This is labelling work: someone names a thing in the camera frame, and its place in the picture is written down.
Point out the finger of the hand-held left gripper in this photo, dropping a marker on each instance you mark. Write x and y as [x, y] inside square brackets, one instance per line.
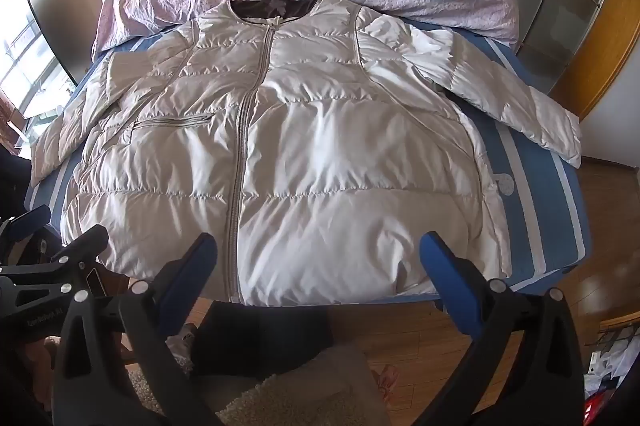
[82, 246]
[31, 223]

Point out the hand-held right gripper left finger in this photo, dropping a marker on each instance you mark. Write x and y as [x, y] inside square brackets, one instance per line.
[192, 266]

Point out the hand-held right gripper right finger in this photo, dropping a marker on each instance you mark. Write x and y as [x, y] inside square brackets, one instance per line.
[447, 273]

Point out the white puffer jacket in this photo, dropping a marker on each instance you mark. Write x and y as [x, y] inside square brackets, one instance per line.
[310, 146]

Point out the person's black trouser legs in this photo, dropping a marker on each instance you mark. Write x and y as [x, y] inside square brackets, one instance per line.
[260, 336]

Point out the blue striped bed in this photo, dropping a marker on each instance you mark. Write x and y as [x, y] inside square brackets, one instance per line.
[532, 206]

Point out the pink item on floor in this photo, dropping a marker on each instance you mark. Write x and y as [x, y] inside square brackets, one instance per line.
[386, 377]

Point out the bright window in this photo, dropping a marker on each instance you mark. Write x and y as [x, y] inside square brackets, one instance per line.
[25, 66]

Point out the cream fluffy rug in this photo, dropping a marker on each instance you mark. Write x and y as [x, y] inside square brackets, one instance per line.
[300, 391]

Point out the dark flat panel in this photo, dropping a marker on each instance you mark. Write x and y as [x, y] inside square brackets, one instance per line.
[50, 36]

